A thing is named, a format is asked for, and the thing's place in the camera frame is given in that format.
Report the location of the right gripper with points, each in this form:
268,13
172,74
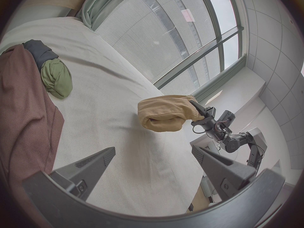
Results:
209,123

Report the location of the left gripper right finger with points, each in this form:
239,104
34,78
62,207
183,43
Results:
218,174

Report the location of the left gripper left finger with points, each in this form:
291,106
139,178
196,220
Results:
87,172

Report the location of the tan shorts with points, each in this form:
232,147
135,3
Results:
161,110

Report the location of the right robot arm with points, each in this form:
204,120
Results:
231,144

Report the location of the bed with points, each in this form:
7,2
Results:
118,103

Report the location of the window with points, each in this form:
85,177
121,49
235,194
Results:
166,32

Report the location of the brown garment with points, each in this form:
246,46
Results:
21,103

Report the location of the green garment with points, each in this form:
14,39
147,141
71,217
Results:
58,79

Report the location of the black garment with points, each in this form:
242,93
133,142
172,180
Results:
40,50

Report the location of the grey-green curtain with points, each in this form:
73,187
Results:
95,13

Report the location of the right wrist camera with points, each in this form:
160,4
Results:
211,111

